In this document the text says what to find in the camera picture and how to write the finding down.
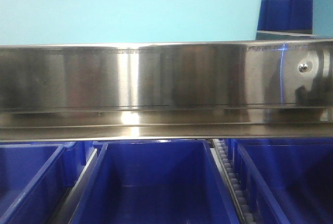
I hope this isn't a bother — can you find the light blue tray bin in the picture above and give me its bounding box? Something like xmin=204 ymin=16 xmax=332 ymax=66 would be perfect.
xmin=1 ymin=0 xmax=261 ymax=45

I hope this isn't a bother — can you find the blue bin lower centre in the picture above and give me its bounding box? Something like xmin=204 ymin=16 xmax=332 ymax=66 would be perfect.
xmin=71 ymin=140 xmax=239 ymax=223

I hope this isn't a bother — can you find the round steel bolt head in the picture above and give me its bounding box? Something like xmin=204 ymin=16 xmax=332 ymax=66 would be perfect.
xmin=298 ymin=63 xmax=309 ymax=73

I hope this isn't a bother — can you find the white roller track strip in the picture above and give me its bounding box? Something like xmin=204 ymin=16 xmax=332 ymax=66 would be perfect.
xmin=212 ymin=139 xmax=256 ymax=224

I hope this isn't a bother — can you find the blue bin lower right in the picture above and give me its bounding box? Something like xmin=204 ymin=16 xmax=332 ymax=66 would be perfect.
xmin=227 ymin=138 xmax=332 ymax=223

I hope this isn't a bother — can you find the blue bin upper right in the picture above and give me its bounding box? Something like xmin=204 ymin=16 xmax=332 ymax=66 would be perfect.
xmin=258 ymin=0 xmax=313 ymax=31

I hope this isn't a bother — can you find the blue bin lower left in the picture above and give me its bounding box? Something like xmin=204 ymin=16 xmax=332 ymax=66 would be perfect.
xmin=0 ymin=142 xmax=66 ymax=224

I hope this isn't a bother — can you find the stainless steel shelf front rail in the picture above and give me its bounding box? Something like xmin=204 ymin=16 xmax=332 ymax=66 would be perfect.
xmin=1 ymin=39 xmax=332 ymax=142

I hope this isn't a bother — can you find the steel lane divider rail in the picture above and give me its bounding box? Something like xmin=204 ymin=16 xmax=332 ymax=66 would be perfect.
xmin=47 ymin=149 xmax=97 ymax=223

